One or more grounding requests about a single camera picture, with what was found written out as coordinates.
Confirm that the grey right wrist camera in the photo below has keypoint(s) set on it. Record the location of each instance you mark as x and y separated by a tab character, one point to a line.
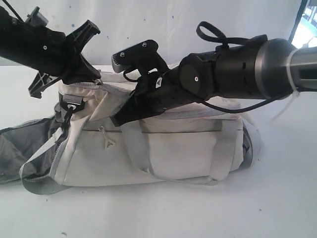
143	56

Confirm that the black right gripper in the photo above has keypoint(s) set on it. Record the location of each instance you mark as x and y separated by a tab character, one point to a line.
149	101

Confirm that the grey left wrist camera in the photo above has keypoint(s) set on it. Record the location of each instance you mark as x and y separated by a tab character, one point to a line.
36	19

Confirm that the black window frame post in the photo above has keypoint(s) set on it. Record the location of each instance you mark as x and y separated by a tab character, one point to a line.
301	10

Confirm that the white cable tie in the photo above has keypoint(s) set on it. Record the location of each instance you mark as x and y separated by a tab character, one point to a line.
301	74

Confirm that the white grey duffel bag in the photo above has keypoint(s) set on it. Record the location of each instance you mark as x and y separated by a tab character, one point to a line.
191	144

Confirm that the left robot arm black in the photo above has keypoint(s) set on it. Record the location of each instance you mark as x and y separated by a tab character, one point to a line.
22	43

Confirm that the right robot arm black grey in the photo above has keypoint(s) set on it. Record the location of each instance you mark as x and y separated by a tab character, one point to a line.
259	68

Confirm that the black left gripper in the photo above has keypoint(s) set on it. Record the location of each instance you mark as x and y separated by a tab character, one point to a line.
65	62

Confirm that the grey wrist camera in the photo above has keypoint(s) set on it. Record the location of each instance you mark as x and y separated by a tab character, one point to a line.
36	19
143	56

